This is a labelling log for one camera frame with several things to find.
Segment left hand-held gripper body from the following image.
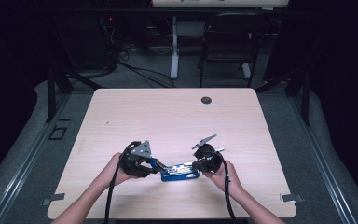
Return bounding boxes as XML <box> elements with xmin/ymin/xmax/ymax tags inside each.
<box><xmin>119</xmin><ymin>139</ymin><xmax>157</xmax><ymax>179</ymax></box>

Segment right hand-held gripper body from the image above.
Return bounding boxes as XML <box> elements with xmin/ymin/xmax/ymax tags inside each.
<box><xmin>191</xmin><ymin>133</ymin><xmax>226</xmax><ymax>174</ymax></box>

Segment blue stapler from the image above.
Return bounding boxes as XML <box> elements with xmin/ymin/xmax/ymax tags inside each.
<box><xmin>149</xmin><ymin>158</ymin><xmax>200</xmax><ymax>183</ymax></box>

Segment person's left hand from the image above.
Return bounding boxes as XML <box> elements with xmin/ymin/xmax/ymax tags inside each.
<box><xmin>100</xmin><ymin>152</ymin><xmax>142</xmax><ymax>189</ymax></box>

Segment person's right hand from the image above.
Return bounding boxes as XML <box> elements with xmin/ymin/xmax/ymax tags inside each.
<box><xmin>202</xmin><ymin>160</ymin><xmax>247</xmax><ymax>201</ymax></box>

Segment black metal stand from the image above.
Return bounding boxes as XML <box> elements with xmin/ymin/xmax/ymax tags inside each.
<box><xmin>44</xmin><ymin>63</ymin><xmax>104</xmax><ymax>123</ymax></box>
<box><xmin>255</xmin><ymin>66</ymin><xmax>311</xmax><ymax>127</ymax></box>

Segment black chair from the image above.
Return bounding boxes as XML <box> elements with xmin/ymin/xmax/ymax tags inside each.
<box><xmin>198</xmin><ymin>12</ymin><xmax>270</xmax><ymax>89</ymax></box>

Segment white background table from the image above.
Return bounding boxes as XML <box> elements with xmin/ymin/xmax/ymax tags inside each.
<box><xmin>151</xmin><ymin>0</ymin><xmax>290</xmax><ymax>80</ymax></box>

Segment dark cabinet with red light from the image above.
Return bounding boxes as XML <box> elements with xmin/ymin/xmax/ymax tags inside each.
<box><xmin>97</xmin><ymin>13</ymin><xmax>120</xmax><ymax>68</ymax></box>

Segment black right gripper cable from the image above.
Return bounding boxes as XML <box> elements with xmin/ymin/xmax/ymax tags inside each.
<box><xmin>215</xmin><ymin>151</ymin><xmax>238</xmax><ymax>224</ymax></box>

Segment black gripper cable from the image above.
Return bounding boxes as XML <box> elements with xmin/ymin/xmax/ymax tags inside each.
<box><xmin>215</xmin><ymin>151</ymin><xmax>238</xmax><ymax>224</ymax></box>
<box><xmin>103</xmin><ymin>140</ymin><xmax>142</xmax><ymax>224</ymax></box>

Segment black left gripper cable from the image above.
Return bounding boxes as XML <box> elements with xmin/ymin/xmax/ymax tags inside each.
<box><xmin>103</xmin><ymin>140</ymin><xmax>142</xmax><ymax>224</ymax></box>

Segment black floor cables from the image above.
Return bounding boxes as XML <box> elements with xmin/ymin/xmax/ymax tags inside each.
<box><xmin>117</xmin><ymin>43</ymin><xmax>175</xmax><ymax>89</ymax></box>

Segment aluminium floor rail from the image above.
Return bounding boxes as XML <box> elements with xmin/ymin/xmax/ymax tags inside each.
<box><xmin>0</xmin><ymin>92</ymin><xmax>73</xmax><ymax>224</ymax></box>
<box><xmin>288</xmin><ymin>92</ymin><xmax>358</xmax><ymax>224</ymax></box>

